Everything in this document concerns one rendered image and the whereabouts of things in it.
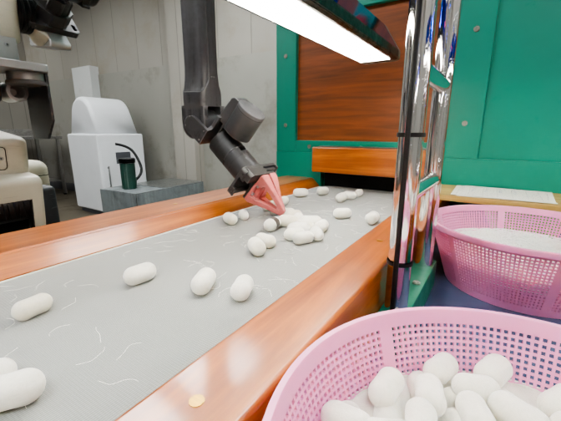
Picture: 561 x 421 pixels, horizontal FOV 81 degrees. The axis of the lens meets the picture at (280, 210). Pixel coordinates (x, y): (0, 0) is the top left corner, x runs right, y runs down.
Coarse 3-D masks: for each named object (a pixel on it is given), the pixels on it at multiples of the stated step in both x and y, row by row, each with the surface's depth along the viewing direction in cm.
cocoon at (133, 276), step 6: (144, 264) 36; (150, 264) 37; (126, 270) 35; (132, 270) 35; (138, 270) 36; (144, 270) 36; (150, 270) 36; (156, 270) 37; (126, 276) 35; (132, 276) 35; (138, 276) 35; (144, 276) 36; (150, 276) 37; (126, 282) 35; (132, 282) 35; (138, 282) 36
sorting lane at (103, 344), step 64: (128, 256) 44; (192, 256) 44; (256, 256) 44; (320, 256) 44; (0, 320) 29; (64, 320) 29; (128, 320) 29; (192, 320) 29; (64, 384) 22; (128, 384) 22
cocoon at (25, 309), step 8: (40, 296) 30; (48, 296) 31; (16, 304) 29; (24, 304) 29; (32, 304) 29; (40, 304) 30; (48, 304) 30; (16, 312) 28; (24, 312) 29; (32, 312) 29; (40, 312) 30; (24, 320) 29
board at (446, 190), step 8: (448, 192) 70; (448, 200) 67; (456, 200) 66; (464, 200) 65; (472, 200) 65; (480, 200) 64; (488, 200) 63; (496, 200) 62; (504, 200) 62; (512, 200) 61; (560, 200) 61; (536, 208) 59; (544, 208) 59; (552, 208) 58; (560, 208) 57
